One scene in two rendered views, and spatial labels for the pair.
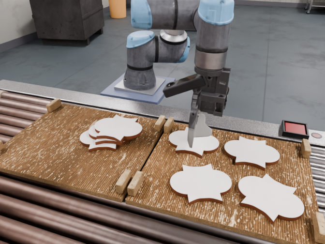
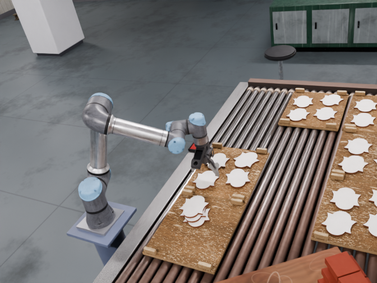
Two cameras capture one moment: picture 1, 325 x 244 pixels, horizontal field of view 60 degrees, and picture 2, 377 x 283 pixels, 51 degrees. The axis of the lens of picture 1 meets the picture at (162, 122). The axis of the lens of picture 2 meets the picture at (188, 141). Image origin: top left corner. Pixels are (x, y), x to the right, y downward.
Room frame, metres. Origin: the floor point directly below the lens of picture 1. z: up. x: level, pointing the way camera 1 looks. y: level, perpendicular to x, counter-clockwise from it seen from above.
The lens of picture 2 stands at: (0.32, 1.48, 2.28)
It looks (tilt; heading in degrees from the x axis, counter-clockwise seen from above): 34 degrees down; 284
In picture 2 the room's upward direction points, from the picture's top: 12 degrees counter-clockwise
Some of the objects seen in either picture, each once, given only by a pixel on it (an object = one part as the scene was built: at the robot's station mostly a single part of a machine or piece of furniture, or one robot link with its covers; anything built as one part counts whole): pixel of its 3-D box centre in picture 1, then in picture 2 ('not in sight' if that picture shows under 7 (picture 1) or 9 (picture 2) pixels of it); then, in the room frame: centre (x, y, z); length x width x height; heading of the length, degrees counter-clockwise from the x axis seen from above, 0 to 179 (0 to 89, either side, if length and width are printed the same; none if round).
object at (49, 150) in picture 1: (83, 141); (196, 228); (0.68, 0.23, 0.93); 0.41 x 0.35 x 0.02; 72
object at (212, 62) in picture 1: (210, 57); (200, 138); (0.65, -0.12, 1.19); 0.08 x 0.08 x 0.05
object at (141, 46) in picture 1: (141, 48); (92, 193); (1.21, 0.09, 1.05); 0.13 x 0.12 x 0.14; 97
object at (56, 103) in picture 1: (53, 104); (150, 250); (0.87, 0.38, 0.95); 0.06 x 0.02 x 0.03; 162
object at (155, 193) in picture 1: (226, 170); (227, 172); (0.55, -0.16, 0.93); 0.41 x 0.35 x 0.02; 72
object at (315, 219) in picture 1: (319, 227); (261, 150); (0.36, -0.31, 0.95); 0.06 x 0.02 x 0.03; 162
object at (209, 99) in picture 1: (209, 89); (203, 150); (0.65, -0.12, 1.11); 0.09 x 0.08 x 0.12; 72
